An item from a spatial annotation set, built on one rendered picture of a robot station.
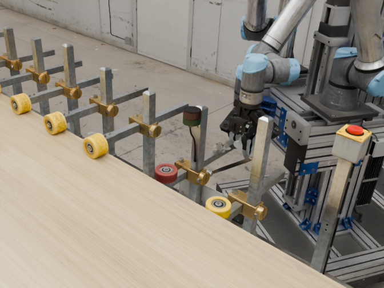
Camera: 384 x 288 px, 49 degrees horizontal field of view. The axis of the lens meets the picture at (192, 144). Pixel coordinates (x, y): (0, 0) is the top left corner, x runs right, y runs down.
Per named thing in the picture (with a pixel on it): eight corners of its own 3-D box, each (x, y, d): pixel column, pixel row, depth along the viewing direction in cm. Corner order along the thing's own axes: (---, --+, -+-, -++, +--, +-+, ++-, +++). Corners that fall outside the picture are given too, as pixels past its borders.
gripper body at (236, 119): (240, 125, 150) (244, 94, 144) (260, 134, 145) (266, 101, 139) (227, 132, 145) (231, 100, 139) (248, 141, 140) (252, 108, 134)
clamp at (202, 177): (182, 168, 165) (183, 157, 162) (210, 182, 157) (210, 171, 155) (172, 174, 161) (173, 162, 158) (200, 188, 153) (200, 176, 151)
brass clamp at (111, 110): (99, 105, 187) (99, 94, 185) (120, 114, 180) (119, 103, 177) (88, 109, 183) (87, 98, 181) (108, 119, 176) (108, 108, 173)
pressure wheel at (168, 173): (165, 186, 158) (166, 159, 152) (181, 194, 153) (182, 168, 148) (150, 195, 152) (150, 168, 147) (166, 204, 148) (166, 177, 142)
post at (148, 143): (148, 191, 183) (149, 88, 160) (154, 195, 182) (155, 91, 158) (143, 195, 181) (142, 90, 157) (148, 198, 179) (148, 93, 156)
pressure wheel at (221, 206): (202, 223, 140) (204, 195, 135) (225, 222, 142) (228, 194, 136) (205, 239, 134) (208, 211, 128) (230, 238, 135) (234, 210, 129)
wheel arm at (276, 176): (276, 176, 166) (278, 167, 164) (284, 179, 164) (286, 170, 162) (208, 229, 137) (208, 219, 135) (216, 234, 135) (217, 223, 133)
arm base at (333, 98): (342, 95, 181) (348, 72, 176) (366, 109, 169) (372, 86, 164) (312, 98, 177) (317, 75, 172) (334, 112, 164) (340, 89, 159)
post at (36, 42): (48, 126, 222) (36, 35, 199) (52, 128, 220) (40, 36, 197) (42, 128, 220) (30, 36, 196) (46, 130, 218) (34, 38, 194)
